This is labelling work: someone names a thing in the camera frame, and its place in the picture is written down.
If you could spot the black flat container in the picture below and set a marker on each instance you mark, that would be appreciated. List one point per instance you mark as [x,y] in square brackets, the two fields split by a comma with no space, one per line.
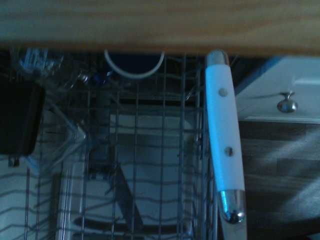
[17,117]

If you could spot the clear drinking glass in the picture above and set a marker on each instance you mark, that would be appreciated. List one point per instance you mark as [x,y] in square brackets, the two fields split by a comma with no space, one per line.
[62,125]

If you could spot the blue white-rimmed bowl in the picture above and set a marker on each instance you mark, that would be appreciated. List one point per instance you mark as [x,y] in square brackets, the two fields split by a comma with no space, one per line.
[135,63]

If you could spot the round metal cabinet knob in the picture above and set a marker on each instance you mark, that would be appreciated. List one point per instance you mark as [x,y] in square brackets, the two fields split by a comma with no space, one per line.
[287,105]

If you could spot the white cabinet under counter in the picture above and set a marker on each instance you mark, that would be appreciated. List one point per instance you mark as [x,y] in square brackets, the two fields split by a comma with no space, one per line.
[275,82]

